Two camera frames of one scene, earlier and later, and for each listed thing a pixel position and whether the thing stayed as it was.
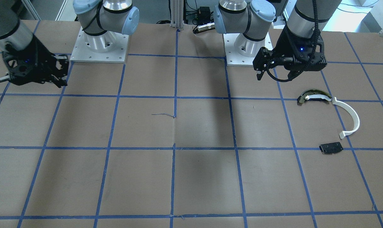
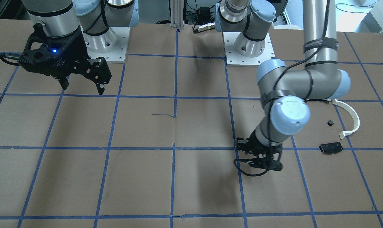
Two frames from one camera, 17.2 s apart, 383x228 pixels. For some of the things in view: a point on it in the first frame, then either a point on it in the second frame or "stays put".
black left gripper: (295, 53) → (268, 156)
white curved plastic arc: (343, 134) stays put
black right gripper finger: (63, 60) → (97, 70)
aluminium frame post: (177, 14) stays put
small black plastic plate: (331, 148) stays put
